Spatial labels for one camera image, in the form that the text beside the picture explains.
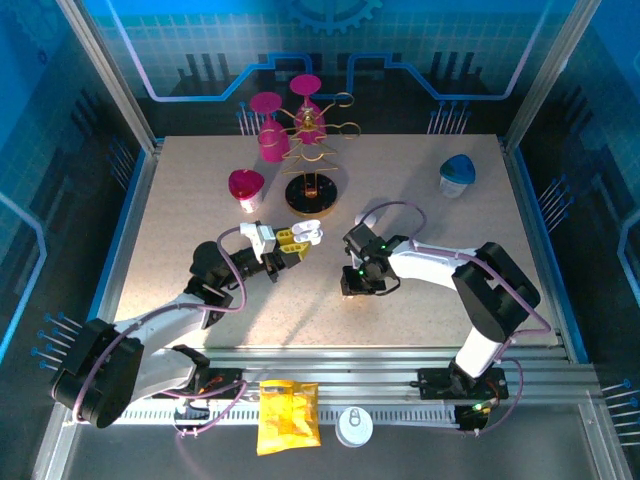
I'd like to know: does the white cup with pink lid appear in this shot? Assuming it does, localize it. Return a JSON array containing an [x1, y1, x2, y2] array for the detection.
[[228, 168, 265, 215]]

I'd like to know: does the white earbud charging case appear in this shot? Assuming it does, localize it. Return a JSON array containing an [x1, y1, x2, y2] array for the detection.
[[290, 219, 324, 246]]

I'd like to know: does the white pull-tab can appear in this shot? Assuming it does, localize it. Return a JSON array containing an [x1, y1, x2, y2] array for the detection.
[[333, 405, 374, 449]]

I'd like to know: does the aluminium extrusion rail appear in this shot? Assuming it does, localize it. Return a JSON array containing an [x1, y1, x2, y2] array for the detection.
[[199, 347, 596, 401]]

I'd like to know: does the yellow snack bag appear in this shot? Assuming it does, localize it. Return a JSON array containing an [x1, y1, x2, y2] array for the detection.
[[256, 379, 321, 457]]

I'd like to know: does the white cup with blue lid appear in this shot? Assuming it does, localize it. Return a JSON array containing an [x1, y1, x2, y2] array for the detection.
[[438, 153, 477, 200]]

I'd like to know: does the pink wine glass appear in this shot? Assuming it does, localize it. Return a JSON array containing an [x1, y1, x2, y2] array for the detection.
[[248, 92, 292, 165], [288, 73, 327, 146]]

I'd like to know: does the white slotted cable duct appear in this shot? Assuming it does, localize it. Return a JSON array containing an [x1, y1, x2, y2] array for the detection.
[[77, 403, 461, 427]]

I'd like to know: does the gold wire glass rack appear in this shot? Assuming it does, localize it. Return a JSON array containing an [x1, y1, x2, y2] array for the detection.
[[258, 91, 362, 218]]

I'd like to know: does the aluminium frame post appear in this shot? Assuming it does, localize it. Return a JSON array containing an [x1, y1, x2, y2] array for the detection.
[[56, 0, 162, 154], [502, 0, 589, 149]]

